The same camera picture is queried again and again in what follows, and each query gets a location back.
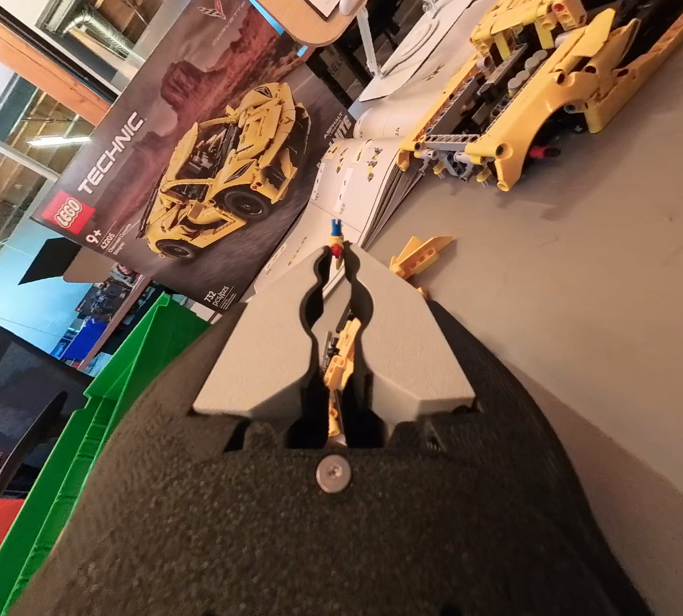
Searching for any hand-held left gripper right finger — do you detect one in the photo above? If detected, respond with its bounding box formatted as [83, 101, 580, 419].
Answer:
[344, 243, 476, 447]

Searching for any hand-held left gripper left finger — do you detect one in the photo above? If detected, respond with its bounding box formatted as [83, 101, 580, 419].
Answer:
[193, 247, 332, 448]

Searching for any pile of yellow brick parts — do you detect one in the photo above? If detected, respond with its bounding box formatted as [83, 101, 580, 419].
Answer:
[322, 235, 455, 438]

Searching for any yellow brick subassembly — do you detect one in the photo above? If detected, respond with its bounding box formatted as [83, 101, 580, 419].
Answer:
[328, 236, 348, 280]

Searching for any yellow toy brick car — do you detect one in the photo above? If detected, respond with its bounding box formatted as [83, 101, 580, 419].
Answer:
[397, 0, 683, 193]

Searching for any grey desk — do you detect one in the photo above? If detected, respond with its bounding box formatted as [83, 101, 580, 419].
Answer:
[213, 0, 683, 616]

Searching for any green storage bin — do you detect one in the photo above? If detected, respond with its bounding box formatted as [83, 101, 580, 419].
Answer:
[0, 293, 211, 616]

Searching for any open instruction booklet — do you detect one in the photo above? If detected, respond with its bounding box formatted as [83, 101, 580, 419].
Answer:
[253, 56, 481, 302]

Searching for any toy car set box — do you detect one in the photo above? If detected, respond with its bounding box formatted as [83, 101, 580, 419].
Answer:
[29, 0, 355, 315]

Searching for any orange carry bag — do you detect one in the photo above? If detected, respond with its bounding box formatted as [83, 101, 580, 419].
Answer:
[0, 499, 25, 542]

